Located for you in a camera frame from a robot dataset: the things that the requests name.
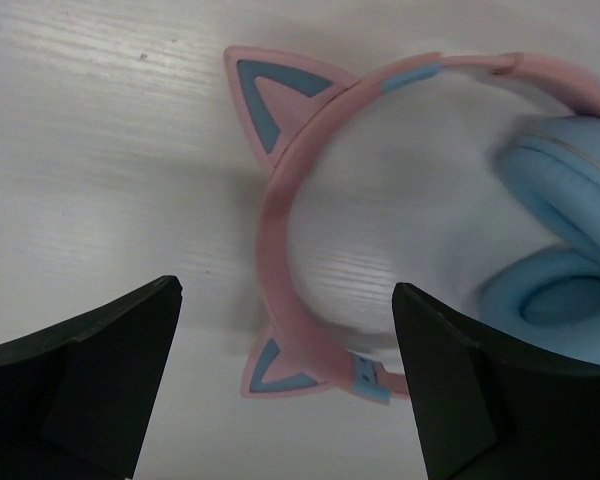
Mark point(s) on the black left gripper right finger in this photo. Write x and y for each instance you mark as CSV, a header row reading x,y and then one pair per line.
x,y
489,406

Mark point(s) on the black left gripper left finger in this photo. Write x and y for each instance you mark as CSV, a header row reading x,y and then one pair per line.
x,y
76,398

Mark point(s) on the pink blue cat-ear headphones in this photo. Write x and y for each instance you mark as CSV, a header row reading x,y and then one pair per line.
x,y
289,106

